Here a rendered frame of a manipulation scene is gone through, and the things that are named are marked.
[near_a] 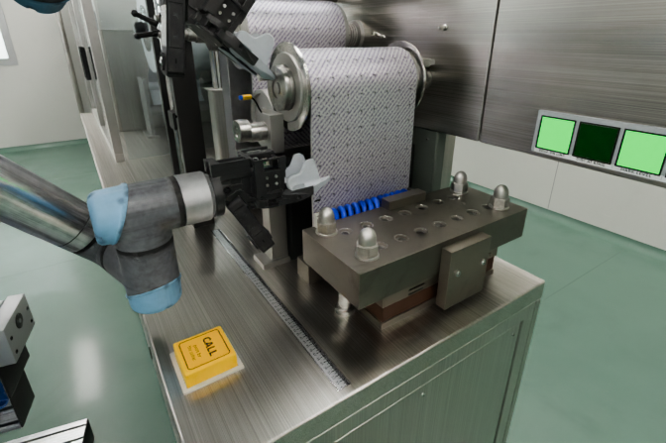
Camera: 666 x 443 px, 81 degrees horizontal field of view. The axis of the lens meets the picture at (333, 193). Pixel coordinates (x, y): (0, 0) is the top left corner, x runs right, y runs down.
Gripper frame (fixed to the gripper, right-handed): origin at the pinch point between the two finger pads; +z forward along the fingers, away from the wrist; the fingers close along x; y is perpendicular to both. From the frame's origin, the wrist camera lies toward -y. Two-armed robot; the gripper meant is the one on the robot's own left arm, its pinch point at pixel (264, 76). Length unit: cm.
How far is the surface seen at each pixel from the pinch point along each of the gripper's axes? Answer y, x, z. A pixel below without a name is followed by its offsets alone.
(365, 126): 3.5, -7.0, 18.1
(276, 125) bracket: -5.2, 0.3, 6.8
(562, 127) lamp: 17.8, -31.7, 32.3
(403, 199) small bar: -3.6, -13.1, 30.7
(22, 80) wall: -79, 549, -27
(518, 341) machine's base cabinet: -15, -33, 59
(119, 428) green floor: -122, 64, 53
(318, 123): -1.5, -7.0, 9.4
